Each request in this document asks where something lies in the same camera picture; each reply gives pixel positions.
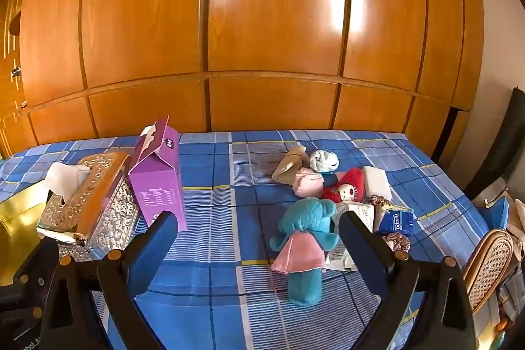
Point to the gold tray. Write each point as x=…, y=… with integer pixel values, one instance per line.
x=16, y=210

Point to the pink towel blue band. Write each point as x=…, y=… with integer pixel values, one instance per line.
x=307, y=182

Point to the white tissue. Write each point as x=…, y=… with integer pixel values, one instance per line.
x=63, y=180

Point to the wicker chair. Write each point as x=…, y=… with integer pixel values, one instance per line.
x=488, y=268

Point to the red plush doll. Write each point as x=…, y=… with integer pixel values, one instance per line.
x=352, y=180

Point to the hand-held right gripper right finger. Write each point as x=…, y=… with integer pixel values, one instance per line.
x=357, y=241

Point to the white sock ball blue trim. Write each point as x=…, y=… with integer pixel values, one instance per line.
x=324, y=160

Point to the blue tissue packet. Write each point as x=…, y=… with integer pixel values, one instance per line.
x=393, y=222

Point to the blue cushion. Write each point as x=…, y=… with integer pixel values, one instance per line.
x=494, y=212

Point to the white towel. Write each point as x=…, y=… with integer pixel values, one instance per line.
x=377, y=180

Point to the ornate silver tissue box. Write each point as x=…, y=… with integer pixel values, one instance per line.
x=102, y=202

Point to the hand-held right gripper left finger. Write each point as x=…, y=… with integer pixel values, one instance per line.
x=159, y=245

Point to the bed with blue plaid sheet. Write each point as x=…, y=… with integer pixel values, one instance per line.
x=229, y=292

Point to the wooden door with gold inlay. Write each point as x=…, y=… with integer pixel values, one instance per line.
x=10, y=108

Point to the purple carton box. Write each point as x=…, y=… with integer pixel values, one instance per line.
x=158, y=186

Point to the teal and pink sock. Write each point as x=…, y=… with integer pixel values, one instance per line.
x=305, y=218

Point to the brown scrunchie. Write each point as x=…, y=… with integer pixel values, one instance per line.
x=397, y=242

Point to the beige cloth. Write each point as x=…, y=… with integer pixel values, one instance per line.
x=287, y=167

